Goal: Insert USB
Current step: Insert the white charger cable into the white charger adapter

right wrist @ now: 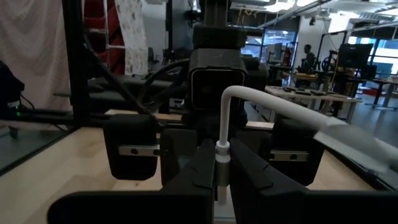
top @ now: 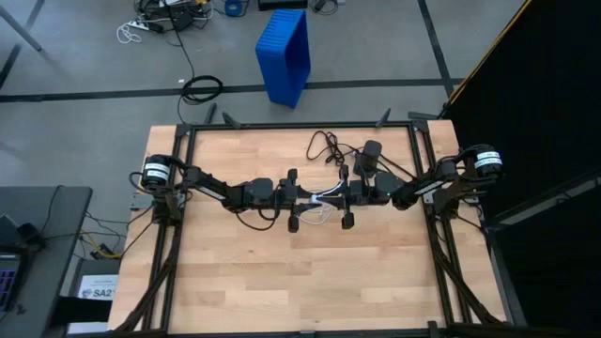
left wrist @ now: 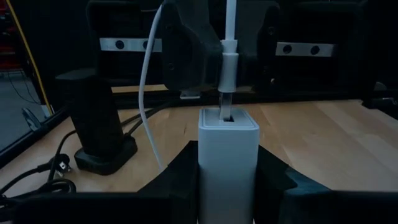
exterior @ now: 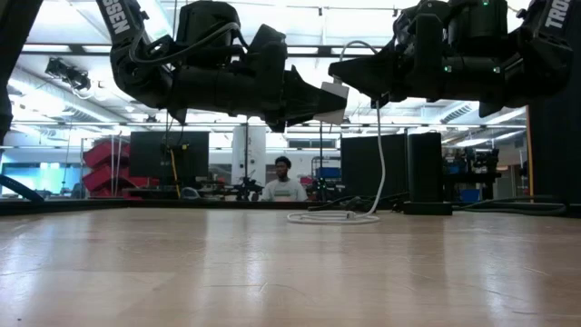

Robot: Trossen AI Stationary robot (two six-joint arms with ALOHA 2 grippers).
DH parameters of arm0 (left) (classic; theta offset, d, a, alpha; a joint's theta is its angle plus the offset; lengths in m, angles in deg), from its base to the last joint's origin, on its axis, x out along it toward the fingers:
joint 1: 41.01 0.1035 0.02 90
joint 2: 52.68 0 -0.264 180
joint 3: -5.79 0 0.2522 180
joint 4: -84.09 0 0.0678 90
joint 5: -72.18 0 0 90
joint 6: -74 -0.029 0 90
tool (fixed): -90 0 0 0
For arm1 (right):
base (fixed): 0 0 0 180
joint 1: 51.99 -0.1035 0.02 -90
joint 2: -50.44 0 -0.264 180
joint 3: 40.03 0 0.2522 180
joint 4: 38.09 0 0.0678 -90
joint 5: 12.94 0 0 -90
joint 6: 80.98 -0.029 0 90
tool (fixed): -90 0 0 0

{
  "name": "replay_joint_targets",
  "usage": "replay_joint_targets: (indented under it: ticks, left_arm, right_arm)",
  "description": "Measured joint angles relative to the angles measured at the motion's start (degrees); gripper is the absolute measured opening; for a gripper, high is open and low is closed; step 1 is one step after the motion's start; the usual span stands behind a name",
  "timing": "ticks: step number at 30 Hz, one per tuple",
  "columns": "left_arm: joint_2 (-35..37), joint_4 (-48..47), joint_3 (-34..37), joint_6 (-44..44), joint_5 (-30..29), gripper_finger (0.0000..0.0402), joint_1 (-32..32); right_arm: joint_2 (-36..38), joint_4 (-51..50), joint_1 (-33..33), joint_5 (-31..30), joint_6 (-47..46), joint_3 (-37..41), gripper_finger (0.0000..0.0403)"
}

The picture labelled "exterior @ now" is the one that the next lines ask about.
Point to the black curtain with yellow edge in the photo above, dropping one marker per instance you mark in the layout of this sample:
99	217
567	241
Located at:
554	150

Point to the black diagonal frame brace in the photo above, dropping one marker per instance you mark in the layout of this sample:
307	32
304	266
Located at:
18	188

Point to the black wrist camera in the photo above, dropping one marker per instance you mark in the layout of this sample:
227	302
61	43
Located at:
426	27
268	41

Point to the black aluminium table frame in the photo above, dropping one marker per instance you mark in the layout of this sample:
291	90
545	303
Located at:
68	206

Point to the black monitor screen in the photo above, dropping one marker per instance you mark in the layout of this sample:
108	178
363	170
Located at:
150	154

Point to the small blue background bin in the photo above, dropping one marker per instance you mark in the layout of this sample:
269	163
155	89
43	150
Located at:
469	195

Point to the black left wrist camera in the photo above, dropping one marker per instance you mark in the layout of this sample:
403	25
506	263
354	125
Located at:
268	41

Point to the black ceiling-hung device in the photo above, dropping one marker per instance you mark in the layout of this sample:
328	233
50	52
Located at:
68	72

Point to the black partition panel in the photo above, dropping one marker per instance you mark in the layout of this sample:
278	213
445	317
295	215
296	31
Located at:
363	168

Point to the black ceiling light track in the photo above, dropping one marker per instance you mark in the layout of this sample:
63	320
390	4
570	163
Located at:
75	48

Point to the red stacked shelving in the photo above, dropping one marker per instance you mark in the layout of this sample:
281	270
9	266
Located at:
102	154

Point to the black background robot station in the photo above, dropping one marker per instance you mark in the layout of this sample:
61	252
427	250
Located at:
472	165

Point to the person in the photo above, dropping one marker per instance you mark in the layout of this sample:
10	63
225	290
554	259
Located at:
283	191

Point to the white power adapter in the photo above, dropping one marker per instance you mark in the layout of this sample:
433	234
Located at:
336	89

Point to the blue background crate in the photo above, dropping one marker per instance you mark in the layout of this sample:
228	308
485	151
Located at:
329	172

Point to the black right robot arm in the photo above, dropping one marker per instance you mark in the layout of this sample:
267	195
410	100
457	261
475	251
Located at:
544	54

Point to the black background gantry frame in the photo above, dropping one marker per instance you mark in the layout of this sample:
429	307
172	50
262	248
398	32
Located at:
247	154

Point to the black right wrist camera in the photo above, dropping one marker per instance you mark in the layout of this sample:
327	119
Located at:
426	27

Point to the black background robot arm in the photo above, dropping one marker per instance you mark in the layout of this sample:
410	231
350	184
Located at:
322	188
245	188

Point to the black tower power strip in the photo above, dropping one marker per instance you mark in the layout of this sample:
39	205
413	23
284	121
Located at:
424	163

